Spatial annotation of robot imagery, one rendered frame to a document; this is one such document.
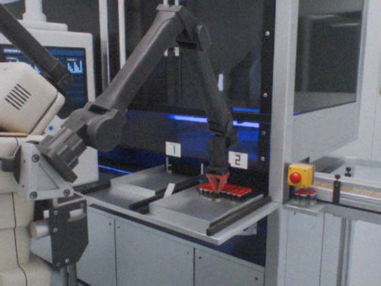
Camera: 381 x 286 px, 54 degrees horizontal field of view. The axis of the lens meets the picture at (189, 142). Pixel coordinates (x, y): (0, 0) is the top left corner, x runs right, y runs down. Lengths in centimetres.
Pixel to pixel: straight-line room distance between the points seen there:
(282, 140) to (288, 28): 39
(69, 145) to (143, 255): 130
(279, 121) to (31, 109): 86
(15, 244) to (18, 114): 32
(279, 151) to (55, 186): 86
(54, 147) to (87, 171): 119
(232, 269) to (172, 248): 34
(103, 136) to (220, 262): 103
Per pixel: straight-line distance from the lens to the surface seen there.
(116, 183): 163
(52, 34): 187
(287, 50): 139
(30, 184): 80
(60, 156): 81
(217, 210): 137
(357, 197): 148
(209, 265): 177
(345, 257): 162
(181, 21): 100
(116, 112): 85
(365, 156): 614
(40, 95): 94
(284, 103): 140
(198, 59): 109
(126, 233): 210
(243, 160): 150
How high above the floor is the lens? 137
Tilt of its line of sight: 11 degrees down
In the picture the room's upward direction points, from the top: straight up
